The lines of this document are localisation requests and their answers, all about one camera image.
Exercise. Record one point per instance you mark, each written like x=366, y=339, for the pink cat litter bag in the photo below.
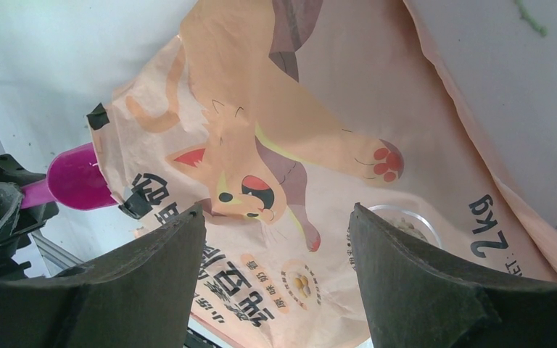
x=277, y=117

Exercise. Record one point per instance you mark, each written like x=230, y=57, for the magenta plastic scoop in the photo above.
x=73, y=180

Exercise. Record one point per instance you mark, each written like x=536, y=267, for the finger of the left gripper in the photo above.
x=15, y=220

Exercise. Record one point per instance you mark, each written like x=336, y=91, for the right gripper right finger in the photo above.
x=417, y=295

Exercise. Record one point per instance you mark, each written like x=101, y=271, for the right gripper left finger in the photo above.
x=138, y=295

